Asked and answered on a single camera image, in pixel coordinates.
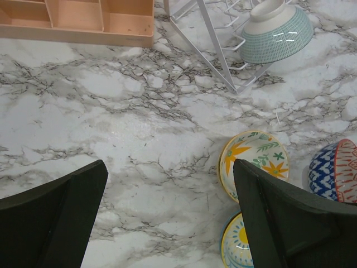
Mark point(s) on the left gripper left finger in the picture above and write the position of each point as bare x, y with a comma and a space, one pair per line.
50, 225

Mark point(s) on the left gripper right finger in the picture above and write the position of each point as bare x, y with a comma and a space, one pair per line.
287, 226

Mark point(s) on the yellow sun blue bowl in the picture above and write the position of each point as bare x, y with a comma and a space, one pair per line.
233, 243

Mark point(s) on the orange flower leaf bowl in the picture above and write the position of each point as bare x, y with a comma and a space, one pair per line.
259, 148

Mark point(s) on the teal grid pattern bowl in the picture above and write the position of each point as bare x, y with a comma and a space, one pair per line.
275, 31

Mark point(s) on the peach plastic file organizer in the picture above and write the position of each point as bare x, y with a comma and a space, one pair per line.
105, 22

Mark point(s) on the white wire dish rack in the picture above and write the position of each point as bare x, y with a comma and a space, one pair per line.
213, 30

